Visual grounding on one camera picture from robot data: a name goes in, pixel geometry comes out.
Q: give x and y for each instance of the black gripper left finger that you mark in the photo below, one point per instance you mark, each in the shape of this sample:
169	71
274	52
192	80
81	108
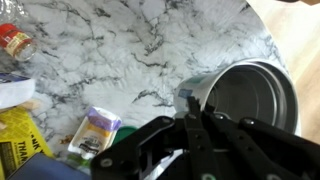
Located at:
196	146

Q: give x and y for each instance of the green round lid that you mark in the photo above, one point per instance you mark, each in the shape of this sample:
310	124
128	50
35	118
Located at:
125	133

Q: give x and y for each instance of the blue shoe box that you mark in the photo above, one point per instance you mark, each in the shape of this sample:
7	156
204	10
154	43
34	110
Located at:
43	168

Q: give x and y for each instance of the red cap spice jar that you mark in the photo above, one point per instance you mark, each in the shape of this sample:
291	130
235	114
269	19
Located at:
15	41

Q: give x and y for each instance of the white purple sauce packet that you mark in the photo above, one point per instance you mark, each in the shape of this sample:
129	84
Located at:
93	133

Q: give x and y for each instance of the silver metal cup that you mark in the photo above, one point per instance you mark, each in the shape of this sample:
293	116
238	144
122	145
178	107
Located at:
253	93

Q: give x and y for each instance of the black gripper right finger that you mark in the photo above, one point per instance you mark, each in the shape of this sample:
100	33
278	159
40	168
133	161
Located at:
266	150

